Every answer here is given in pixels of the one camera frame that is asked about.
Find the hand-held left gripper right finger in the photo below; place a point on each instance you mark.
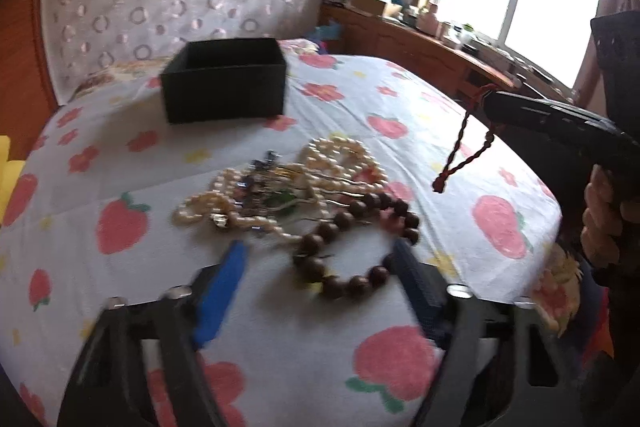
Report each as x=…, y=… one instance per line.
x=417, y=287

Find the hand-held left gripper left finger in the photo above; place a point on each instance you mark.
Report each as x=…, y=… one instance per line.
x=225, y=287

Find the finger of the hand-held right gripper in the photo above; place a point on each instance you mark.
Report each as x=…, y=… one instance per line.
x=550, y=122

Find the green stone pendant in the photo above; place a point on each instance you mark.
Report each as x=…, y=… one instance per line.
x=284, y=199

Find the black jewelry box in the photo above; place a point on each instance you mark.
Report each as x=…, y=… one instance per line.
x=225, y=97

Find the person's right hand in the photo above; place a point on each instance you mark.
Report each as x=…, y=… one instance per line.
x=600, y=217

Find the small potted plant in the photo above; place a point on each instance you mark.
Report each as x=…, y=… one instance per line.
x=466, y=34

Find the pink white jar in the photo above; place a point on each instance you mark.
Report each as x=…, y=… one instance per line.
x=430, y=19

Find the wooden cabinet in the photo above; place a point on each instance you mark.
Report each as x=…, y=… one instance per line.
x=400, y=42

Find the cardboard box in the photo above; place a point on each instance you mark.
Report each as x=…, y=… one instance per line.
x=370, y=3

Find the blue plastic bag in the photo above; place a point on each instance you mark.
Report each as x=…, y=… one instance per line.
x=327, y=31

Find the yellow plush toy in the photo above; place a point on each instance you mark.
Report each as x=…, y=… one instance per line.
x=7, y=177

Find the wooden headboard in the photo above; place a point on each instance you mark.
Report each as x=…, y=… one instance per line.
x=25, y=57

